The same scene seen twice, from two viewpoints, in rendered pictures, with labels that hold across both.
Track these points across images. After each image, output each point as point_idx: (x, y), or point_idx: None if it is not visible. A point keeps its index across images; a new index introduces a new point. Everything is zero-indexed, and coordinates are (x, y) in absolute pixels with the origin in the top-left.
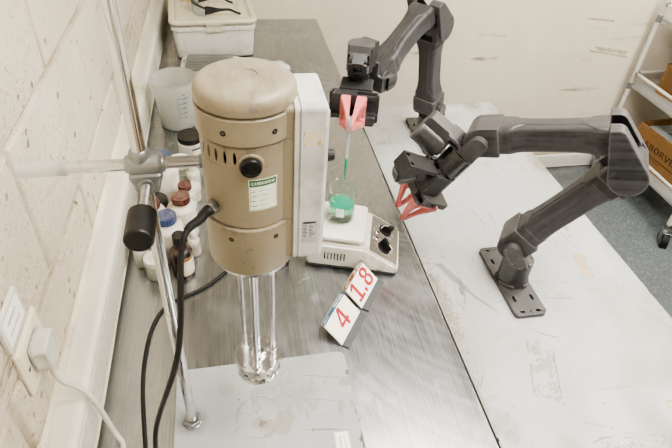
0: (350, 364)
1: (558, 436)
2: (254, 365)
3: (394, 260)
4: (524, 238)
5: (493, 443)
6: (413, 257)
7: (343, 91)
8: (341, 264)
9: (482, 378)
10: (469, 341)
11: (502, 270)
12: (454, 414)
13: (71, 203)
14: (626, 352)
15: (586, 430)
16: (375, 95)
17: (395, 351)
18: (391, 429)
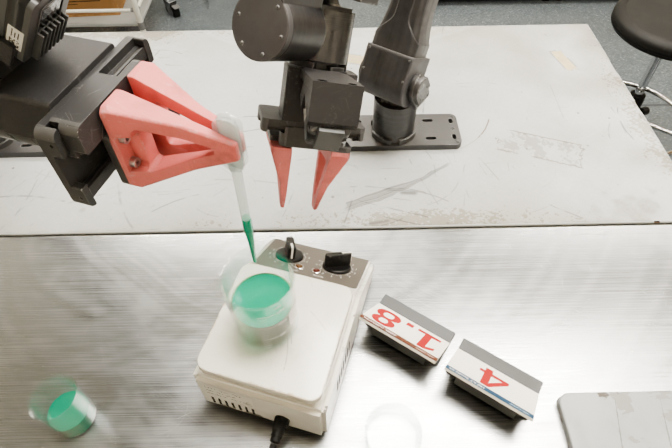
0: (575, 387)
1: (634, 164)
2: None
3: (358, 260)
4: (419, 57)
5: (664, 228)
6: (328, 236)
7: (81, 101)
8: (347, 358)
9: (566, 211)
10: (505, 208)
11: (398, 127)
12: (633, 258)
13: None
14: (504, 73)
15: (618, 138)
16: (131, 46)
17: (536, 309)
18: None
